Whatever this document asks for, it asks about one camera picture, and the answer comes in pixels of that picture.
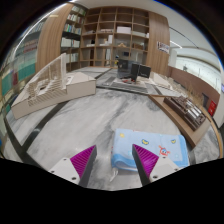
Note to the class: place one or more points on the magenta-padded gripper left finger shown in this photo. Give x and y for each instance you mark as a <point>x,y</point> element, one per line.
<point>83,161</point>

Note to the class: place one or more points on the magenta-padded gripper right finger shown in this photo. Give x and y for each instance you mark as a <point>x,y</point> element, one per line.
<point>146,160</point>

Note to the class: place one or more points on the light blue printed towel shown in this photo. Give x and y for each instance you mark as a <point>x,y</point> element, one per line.
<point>133,138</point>

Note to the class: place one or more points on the wooden model base board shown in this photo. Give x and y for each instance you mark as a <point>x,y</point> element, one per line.
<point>176,121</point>

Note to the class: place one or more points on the dark brown architectural model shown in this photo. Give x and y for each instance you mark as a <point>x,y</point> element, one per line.
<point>186,111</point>

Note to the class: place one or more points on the white slatted architectural model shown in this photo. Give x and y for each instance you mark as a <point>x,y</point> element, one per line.
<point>76,86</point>

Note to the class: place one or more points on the small white architectural model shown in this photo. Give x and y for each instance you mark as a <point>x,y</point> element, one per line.
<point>161,80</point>

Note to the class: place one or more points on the red bin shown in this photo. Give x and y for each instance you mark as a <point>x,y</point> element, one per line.
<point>212,108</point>

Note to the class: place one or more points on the black box architectural model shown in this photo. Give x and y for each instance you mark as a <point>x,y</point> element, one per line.
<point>133,70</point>

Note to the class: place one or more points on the bookshelf with green books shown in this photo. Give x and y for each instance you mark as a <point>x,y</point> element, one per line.
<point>20,71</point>

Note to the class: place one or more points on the wooden shelf unit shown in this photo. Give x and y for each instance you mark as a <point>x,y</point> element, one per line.
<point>100,33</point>

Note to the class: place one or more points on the wall poster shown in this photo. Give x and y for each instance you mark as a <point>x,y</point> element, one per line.
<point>163,47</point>

